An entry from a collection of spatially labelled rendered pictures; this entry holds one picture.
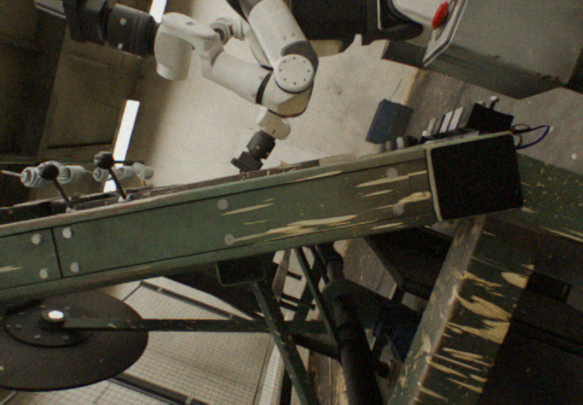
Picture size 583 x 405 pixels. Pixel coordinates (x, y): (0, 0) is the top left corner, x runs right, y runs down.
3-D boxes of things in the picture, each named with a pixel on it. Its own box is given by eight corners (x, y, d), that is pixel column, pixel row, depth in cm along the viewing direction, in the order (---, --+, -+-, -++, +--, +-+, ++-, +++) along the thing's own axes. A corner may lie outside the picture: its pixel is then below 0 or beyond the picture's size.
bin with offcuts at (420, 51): (448, 32, 475) (398, 15, 477) (431, 72, 485) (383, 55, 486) (435, 41, 526) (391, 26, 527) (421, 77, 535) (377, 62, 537)
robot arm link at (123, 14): (55, 3, 66) (127, 26, 69) (75, -31, 71) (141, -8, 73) (68, 55, 77) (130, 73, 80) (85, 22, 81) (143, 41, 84)
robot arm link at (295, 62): (328, 104, 85) (284, 27, 89) (338, 72, 72) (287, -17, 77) (282, 124, 83) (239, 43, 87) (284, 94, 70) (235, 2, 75)
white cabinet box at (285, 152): (391, 179, 487) (243, 127, 492) (374, 220, 498) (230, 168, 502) (383, 174, 547) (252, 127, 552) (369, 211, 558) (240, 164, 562)
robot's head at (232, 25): (241, 13, 109) (211, 16, 110) (236, 19, 101) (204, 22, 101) (245, 37, 113) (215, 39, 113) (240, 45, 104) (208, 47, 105)
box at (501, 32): (611, 0, 49) (479, -44, 50) (574, 88, 50) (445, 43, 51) (552, 32, 61) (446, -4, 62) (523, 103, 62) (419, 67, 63)
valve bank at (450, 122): (586, 114, 74) (469, 74, 75) (557, 182, 75) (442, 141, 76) (474, 135, 124) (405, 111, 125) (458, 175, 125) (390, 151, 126)
